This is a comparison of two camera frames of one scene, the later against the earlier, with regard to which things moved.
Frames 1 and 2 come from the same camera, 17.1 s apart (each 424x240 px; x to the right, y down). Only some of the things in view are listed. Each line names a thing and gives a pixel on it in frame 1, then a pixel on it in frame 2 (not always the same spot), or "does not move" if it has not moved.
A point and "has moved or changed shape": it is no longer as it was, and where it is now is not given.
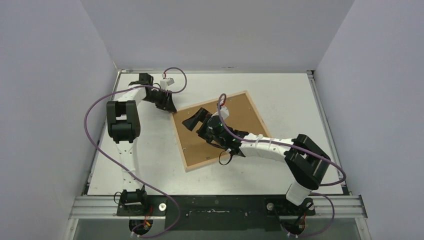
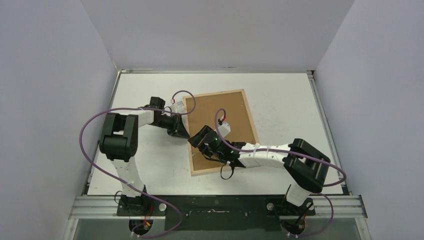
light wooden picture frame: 211,131 has moved or changed shape
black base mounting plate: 214,212 does not move
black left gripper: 167,104 -> 178,129
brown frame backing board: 241,115 has moved or changed shape
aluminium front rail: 104,207 does not move
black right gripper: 203,123 -> 205,139
